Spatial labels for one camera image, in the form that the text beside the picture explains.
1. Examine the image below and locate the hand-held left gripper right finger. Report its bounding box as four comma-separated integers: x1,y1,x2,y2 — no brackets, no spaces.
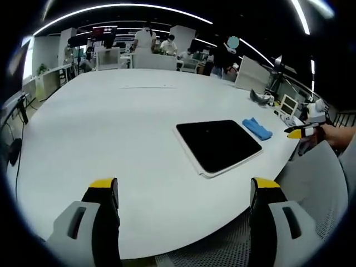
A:
249,177,318,267

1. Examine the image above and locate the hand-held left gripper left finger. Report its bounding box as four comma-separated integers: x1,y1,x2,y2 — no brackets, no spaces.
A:
46,177,122,267

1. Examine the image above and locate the blue cleaning cloth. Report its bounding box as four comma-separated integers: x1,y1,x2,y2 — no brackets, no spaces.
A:
241,117,274,141

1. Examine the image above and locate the white controller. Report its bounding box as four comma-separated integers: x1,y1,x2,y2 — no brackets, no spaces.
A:
280,113,296,125

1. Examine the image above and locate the small white framed screen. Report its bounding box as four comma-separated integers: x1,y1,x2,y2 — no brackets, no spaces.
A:
280,93,299,115

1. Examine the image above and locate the grey curved object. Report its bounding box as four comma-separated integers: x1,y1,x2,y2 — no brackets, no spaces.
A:
249,88,268,107

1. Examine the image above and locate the grey mesh office chair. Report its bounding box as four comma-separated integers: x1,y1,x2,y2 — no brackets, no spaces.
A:
155,139,350,267

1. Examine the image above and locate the white desk partition panel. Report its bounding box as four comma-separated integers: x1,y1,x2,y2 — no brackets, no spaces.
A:
234,55,271,95

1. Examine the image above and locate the black monitor stand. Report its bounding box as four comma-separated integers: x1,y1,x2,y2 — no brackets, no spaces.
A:
16,94,31,125

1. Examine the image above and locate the white low cabinet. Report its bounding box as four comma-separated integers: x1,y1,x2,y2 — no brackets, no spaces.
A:
34,64,73,102

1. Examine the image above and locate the black cable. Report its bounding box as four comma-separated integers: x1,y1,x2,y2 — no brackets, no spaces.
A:
11,122,26,201

